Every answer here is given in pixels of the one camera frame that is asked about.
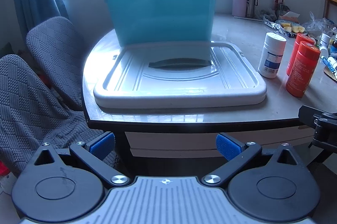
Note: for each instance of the clear plastic bag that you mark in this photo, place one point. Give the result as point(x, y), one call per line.
point(320, 22)

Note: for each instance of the white pill bottle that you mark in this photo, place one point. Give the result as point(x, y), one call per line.
point(271, 58)

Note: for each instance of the small white blue-labelled bottle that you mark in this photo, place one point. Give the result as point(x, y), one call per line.
point(325, 40)

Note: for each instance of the small brown bottle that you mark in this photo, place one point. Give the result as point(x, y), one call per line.
point(334, 44)

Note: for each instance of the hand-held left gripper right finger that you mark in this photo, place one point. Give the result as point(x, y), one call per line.
point(227, 146)

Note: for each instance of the pink thermos bottle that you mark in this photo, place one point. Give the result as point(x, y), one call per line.
point(239, 2)

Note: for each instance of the white plastic bin lid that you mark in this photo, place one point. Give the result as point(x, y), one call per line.
point(181, 76)

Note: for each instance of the red object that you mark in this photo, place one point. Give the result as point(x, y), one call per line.
point(3, 168)

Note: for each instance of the orange plastic bottle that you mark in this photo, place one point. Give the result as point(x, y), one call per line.
point(302, 71)
point(300, 39)

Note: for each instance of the teal plastic storage bin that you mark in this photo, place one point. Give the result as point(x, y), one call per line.
point(163, 15)

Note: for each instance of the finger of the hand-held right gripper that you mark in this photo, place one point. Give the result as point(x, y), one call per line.
point(306, 113)

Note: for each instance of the chair with grey knitted cover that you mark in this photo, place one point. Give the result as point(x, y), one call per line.
point(29, 108)
point(55, 55)

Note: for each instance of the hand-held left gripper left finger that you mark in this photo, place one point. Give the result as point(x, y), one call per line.
point(103, 144)

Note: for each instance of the plate of apple slices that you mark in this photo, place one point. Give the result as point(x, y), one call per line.
point(291, 28)

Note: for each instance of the small red box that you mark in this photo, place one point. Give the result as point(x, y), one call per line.
point(279, 1)

